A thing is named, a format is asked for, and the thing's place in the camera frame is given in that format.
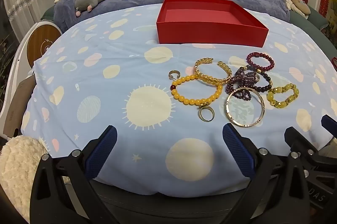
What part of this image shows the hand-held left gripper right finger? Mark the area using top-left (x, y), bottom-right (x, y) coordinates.
top-left (222, 123), bottom-right (311, 224)

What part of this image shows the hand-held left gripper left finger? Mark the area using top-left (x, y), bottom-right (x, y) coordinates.
top-left (30, 125), bottom-right (118, 224)

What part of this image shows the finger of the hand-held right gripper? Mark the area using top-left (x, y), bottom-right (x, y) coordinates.
top-left (321, 114), bottom-right (337, 138)
top-left (284, 126), bottom-right (337, 164)

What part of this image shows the thin gold bangle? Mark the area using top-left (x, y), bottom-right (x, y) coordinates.
top-left (226, 87), bottom-right (265, 127)

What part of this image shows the yellow jade bead bracelet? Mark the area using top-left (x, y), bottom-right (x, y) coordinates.
top-left (266, 83), bottom-right (300, 109)

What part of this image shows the gold ring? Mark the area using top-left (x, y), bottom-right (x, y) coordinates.
top-left (198, 106), bottom-right (215, 122)

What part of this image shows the dark purple bead bracelet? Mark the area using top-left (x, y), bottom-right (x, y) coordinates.
top-left (243, 65), bottom-right (272, 93)

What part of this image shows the purple garnet bead bracelet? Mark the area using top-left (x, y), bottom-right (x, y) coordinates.
top-left (226, 66), bottom-right (261, 101)

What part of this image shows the dark red bead bracelet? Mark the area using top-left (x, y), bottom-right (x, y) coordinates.
top-left (246, 52), bottom-right (275, 71)

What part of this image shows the gold leaf bangle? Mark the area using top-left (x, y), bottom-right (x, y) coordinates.
top-left (194, 57), bottom-right (232, 86)

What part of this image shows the red cardboard box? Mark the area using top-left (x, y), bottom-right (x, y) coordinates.
top-left (156, 0), bottom-right (269, 48)

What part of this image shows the light blue planet-print sheet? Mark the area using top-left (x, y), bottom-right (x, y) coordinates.
top-left (20, 2), bottom-right (337, 198)

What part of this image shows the white fluffy cloth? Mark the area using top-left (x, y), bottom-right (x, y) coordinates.
top-left (0, 136), bottom-right (49, 222)

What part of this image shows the green padded headboard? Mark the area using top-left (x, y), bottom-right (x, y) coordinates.
top-left (257, 0), bottom-right (337, 51)

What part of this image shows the white appliance housing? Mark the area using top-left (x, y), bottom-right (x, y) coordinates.
top-left (0, 21), bottom-right (61, 135)

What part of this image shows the round wooden panel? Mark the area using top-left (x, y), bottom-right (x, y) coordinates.
top-left (26, 25), bottom-right (62, 68)

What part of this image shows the cookie-shaped plush pillow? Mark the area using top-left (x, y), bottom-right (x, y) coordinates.
top-left (280, 0), bottom-right (311, 20)

